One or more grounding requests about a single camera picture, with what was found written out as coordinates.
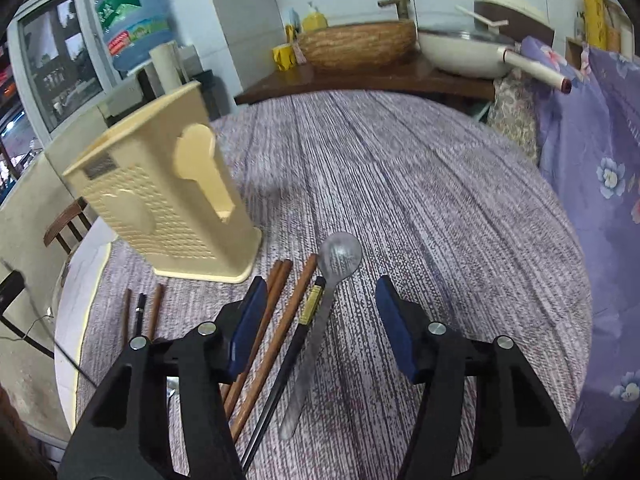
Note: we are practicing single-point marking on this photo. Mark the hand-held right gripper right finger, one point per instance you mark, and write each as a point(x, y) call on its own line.
point(395, 320)

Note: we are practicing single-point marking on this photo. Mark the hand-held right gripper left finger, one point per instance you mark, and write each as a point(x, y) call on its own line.
point(247, 325)

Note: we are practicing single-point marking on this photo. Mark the brown wooden chopstick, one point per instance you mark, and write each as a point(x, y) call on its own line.
point(274, 272)
point(126, 315)
point(285, 327)
point(156, 310)
point(267, 317)

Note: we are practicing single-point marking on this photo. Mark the black chopstick with gold band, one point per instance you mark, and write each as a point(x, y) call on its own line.
point(280, 390)

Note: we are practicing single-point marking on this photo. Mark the cream plastic utensil holder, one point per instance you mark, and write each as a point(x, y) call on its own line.
point(165, 210)

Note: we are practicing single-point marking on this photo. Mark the small metal spoon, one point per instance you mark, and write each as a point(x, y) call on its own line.
point(172, 389)

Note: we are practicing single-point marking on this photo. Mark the thin black chopstick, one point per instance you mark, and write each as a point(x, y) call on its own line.
point(140, 312)

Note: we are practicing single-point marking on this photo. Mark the purple striped tablecloth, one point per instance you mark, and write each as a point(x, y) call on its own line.
point(400, 185)

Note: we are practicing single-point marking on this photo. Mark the wooden chair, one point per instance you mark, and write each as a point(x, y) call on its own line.
point(62, 222)

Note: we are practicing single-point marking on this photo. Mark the beige panel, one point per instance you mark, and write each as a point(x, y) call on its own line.
point(25, 235)

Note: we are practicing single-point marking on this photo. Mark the wooden counter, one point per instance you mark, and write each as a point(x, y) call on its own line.
point(350, 82)

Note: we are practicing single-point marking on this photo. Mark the patterned cushion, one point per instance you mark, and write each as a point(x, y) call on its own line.
point(515, 110)

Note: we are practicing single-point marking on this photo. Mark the purple floral cloth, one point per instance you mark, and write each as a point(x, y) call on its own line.
point(590, 160)

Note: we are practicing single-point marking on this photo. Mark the white roll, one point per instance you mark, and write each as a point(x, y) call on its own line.
point(167, 67)

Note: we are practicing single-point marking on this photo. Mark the white pan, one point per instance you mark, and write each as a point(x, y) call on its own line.
point(460, 57)

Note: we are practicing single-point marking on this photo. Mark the wicker basin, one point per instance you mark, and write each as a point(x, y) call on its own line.
point(357, 45)

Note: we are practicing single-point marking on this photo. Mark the yellow soap bottle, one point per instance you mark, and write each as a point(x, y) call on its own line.
point(315, 22)

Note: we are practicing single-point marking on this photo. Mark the white ladle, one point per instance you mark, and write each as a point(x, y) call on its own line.
point(480, 16)

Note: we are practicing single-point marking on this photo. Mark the brass faucet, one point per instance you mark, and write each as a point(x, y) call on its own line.
point(400, 2)

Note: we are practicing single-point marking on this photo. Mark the blue water bottle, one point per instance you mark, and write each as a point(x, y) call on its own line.
point(132, 15)

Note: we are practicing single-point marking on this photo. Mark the yellow board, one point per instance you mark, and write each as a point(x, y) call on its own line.
point(592, 5)

